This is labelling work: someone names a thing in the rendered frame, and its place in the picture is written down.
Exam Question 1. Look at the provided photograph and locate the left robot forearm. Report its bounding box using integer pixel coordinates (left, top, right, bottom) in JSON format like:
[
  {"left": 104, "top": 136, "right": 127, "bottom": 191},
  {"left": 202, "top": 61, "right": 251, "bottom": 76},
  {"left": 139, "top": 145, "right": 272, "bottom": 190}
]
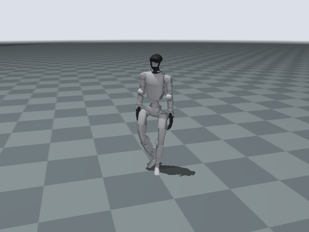
[{"left": 167, "top": 94, "right": 174, "bottom": 116}]

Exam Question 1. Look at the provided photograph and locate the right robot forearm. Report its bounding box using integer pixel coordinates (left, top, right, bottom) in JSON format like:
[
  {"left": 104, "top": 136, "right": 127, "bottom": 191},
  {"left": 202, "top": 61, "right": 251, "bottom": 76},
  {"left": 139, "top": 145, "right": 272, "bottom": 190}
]
[{"left": 136, "top": 94, "right": 144, "bottom": 109}]

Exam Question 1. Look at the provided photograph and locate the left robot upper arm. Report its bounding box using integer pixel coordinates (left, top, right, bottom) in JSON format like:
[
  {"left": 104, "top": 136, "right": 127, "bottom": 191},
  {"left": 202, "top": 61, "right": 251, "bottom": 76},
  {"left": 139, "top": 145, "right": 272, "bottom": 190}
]
[{"left": 164, "top": 74, "right": 173, "bottom": 101}]

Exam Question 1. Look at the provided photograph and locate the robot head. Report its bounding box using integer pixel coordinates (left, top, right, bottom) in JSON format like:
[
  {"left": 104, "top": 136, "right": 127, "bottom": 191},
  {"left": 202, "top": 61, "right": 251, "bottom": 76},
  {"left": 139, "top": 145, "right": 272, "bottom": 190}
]
[{"left": 150, "top": 54, "right": 163, "bottom": 74}]

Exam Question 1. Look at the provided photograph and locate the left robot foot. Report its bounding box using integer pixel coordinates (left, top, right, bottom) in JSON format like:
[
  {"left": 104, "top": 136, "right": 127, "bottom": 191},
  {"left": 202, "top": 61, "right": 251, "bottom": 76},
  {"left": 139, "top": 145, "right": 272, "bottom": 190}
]
[{"left": 154, "top": 165, "right": 160, "bottom": 175}]

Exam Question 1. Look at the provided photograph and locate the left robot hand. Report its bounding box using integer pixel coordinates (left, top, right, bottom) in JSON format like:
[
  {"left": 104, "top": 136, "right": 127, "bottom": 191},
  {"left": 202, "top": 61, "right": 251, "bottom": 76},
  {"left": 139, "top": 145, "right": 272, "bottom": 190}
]
[{"left": 167, "top": 113, "right": 174, "bottom": 130}]

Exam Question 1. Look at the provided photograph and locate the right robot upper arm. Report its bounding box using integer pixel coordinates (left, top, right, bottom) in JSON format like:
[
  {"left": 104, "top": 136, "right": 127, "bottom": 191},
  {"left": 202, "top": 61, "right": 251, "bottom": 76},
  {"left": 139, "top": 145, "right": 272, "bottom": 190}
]
[{"left": 138, "top": 72, "right": 147, "bottom": 96}]

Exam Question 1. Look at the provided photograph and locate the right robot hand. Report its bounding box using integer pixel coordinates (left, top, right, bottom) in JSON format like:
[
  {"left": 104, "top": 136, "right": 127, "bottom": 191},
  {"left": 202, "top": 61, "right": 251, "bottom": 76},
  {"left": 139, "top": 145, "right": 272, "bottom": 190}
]
[{"left": 136, "top": 107, "right": 140, "bottom": 120}]

